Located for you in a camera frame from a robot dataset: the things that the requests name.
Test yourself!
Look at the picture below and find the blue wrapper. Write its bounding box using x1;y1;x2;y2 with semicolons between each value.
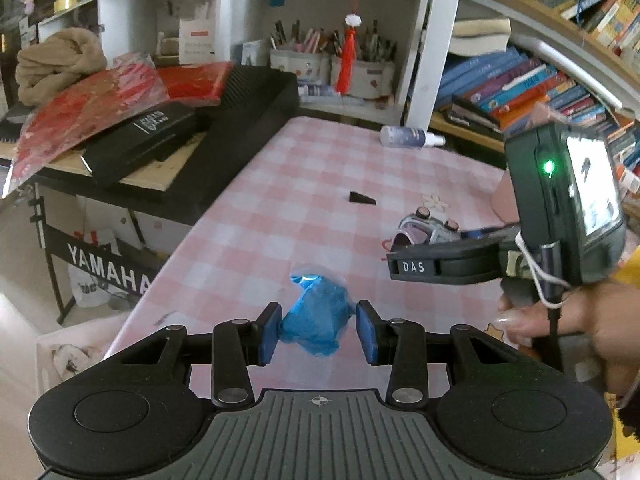
279;274;356;356

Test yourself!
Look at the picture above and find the person's right hand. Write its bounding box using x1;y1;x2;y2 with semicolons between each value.
498;280;639;398

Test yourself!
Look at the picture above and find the pink cylindrical humidifier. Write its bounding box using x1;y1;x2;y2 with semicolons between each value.
490;170;520;224

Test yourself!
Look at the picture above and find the small black wedge piece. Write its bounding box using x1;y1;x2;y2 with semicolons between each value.
348;191;376;206

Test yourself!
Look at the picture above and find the row of leaning books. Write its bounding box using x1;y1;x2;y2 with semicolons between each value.
430;44;639;155

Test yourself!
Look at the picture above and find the pink checkered tablecloth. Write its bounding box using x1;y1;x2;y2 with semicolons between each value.
112;117;502;351

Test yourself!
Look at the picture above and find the clear spray bottle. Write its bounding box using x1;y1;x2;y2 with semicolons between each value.
380;126;446;148

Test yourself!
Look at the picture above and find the black flat box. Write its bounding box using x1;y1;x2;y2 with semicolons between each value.
81;102;198;188

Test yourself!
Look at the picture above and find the black keyboard piano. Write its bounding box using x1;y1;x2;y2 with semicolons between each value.
29;65;299;226

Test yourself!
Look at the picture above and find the white pen holder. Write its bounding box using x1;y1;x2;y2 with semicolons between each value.
346;61;395;101

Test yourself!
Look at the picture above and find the red hanging tassel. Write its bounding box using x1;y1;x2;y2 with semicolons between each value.
335;13;361;96

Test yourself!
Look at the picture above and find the red glossy gift bag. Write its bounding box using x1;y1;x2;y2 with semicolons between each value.
2;53;233;197

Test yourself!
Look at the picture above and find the beige folded cloth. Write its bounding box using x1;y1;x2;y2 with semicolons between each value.
15;27;107;106

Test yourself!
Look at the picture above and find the white bookshelf frame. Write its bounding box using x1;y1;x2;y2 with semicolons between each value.
29;0;640;137

